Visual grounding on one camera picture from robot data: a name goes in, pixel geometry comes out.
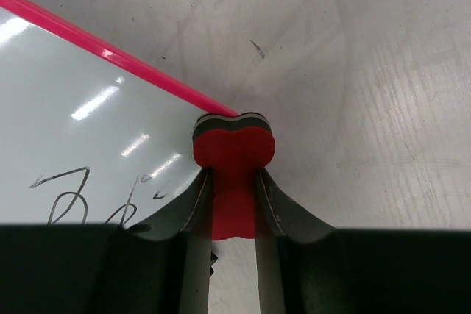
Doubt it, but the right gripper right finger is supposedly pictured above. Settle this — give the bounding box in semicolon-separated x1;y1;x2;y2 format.
254;169;334;313

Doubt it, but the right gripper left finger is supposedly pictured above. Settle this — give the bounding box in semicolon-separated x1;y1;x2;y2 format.
127;169;213;313

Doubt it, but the red whiteboard eraser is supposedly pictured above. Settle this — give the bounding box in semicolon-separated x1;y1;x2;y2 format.
192;112;275;241

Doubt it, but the pink framed whiteboard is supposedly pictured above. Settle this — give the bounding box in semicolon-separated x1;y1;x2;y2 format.
1;0;233;226

